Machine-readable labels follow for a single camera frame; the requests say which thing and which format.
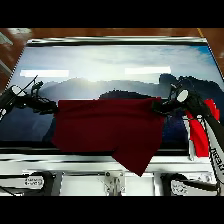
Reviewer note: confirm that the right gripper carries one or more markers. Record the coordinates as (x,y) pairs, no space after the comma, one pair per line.
(162,107)

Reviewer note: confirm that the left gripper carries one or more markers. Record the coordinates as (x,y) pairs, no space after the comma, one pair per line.
(46,107)

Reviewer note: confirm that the dark red garment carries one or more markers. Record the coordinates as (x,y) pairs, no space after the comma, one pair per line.
(110,130)

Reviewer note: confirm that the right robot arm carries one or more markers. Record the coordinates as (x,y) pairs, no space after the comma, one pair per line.
(206,116)

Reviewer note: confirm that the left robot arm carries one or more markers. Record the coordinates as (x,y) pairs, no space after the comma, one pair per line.
(9,96)

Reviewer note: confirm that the bright red garment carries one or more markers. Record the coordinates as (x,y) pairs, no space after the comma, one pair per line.
(198,138)

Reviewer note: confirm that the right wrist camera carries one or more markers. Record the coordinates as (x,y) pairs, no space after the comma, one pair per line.
(173,90)

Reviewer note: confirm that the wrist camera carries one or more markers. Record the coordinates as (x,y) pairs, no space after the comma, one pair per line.
(36,89)
(173,90)

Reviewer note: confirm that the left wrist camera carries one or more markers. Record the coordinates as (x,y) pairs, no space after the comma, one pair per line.
(36,89)

